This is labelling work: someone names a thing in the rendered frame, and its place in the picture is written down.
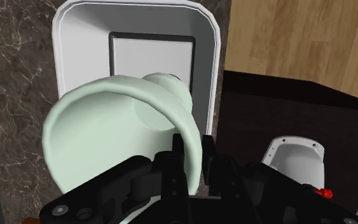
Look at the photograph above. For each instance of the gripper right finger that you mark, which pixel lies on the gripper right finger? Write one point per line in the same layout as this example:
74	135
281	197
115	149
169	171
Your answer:
259	192

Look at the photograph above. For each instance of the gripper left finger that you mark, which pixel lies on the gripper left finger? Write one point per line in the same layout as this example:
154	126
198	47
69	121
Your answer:
110	183

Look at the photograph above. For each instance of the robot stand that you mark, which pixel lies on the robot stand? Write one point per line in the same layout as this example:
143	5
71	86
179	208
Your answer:
274	114

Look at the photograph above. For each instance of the white square dish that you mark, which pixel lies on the white square dish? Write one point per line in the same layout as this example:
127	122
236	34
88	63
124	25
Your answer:
82	56

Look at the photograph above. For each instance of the pale green bowl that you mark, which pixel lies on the pale green bowl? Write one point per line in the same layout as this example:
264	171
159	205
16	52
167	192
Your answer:
104	130

